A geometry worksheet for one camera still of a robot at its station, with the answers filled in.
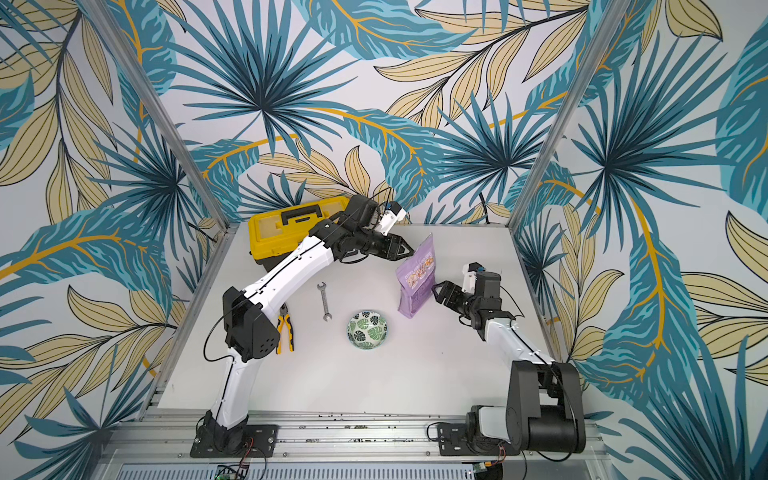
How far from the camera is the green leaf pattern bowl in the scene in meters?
0.90

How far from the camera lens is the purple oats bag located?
2.82ft

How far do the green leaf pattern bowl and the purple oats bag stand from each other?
9 centimetres

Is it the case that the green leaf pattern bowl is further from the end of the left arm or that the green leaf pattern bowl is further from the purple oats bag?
the end of the left arm

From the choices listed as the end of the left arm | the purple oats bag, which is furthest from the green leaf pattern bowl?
the end of the left arm
